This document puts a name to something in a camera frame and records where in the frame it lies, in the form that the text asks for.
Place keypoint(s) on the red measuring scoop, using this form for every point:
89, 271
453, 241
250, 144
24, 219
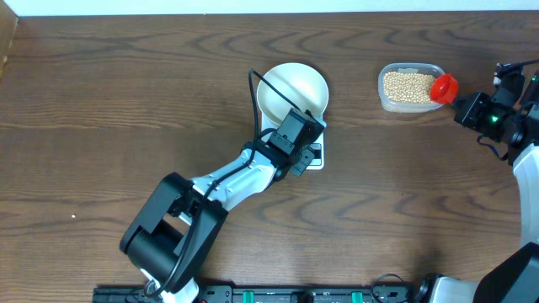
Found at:
444, 89

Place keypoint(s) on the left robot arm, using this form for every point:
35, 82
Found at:
173, 232

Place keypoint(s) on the white round bowl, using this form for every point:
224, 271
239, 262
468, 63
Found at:
301, 84

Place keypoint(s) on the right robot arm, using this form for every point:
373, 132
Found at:
509, 116

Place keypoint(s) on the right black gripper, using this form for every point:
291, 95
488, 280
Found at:
468, 116

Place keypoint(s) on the white kitchen scale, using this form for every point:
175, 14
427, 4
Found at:
317, 146

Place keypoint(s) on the pile of soybeans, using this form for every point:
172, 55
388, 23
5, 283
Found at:
409, 88

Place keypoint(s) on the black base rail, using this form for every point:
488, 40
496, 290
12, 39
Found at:
390, 292

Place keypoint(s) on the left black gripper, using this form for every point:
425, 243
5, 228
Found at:
303, 156

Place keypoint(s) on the clear plastic container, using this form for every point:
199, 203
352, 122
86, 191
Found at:
420, 68

